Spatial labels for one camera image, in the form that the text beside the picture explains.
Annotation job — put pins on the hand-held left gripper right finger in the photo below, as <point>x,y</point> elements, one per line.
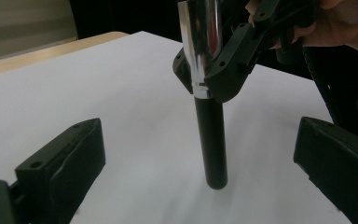
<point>338,161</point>

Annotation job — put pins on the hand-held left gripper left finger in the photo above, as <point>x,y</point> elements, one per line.
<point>59,174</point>

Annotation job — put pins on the large black makeup brush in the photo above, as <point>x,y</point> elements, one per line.
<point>211,140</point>

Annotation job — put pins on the white table sheet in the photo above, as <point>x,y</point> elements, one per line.
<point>121,93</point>

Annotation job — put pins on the black curtain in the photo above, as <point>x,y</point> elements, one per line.
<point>121,15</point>

